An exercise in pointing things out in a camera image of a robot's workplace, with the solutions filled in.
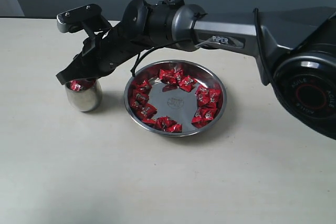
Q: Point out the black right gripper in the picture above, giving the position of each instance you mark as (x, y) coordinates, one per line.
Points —
(100, 56)

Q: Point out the red candy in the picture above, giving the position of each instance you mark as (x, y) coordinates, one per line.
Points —
(203, 116)
(77, 85)
(187, 83)
(138, 100)
(213, 95)
(167, 76)

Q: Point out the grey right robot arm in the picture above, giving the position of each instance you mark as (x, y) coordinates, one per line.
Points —
(294, 49)

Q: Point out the stainless steel cup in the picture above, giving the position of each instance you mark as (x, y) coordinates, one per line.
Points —
(85, 100)

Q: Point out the stainless steel plate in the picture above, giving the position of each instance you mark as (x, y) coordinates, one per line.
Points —
(174, 102)

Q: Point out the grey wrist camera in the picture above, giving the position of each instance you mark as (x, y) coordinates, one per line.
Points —
(87, 18)

